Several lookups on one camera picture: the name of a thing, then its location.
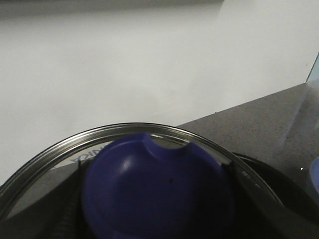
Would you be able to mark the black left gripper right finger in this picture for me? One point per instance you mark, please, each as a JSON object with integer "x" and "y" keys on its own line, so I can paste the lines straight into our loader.
{"x": 269, "y": 205}

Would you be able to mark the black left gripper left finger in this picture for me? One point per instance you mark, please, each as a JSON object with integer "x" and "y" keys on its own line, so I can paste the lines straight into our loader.
{"x": 59, "y": 213}

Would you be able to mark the light blue plastic bowl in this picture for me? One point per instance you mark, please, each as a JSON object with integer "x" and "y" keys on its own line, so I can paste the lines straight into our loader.
{"x": 314, "y": 176}

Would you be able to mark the glass pot lid blue knob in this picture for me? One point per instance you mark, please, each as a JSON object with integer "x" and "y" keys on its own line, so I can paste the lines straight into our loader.
{"x": 144, "y": 181}

